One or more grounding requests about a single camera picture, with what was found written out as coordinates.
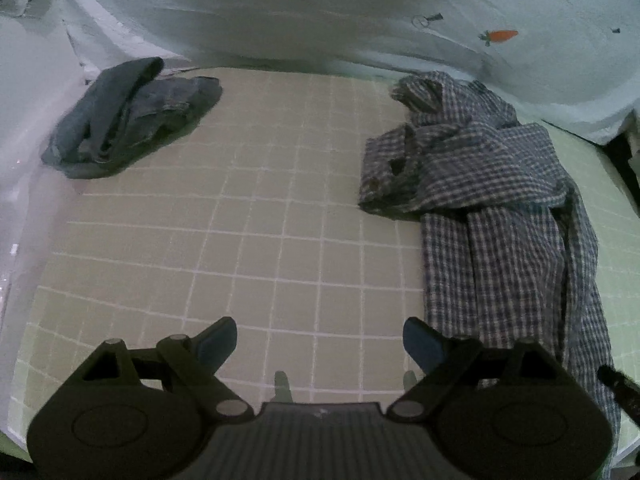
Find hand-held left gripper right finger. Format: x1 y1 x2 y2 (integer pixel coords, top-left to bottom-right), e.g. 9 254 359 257
387 316 567 421

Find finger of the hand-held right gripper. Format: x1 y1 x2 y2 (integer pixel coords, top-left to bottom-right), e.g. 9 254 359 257
597 364 640 402

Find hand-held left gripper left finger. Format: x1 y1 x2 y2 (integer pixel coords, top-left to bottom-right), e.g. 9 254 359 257
80 316 256 419

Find blue plaid shirt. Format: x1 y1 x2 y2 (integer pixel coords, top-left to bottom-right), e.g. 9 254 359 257
357 71 624 480

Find blue denim jeans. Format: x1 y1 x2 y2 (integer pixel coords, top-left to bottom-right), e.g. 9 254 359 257
41 56 224 180

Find white carrot print bedsheet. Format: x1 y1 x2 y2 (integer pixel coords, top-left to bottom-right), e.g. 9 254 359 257
0 0 640 456

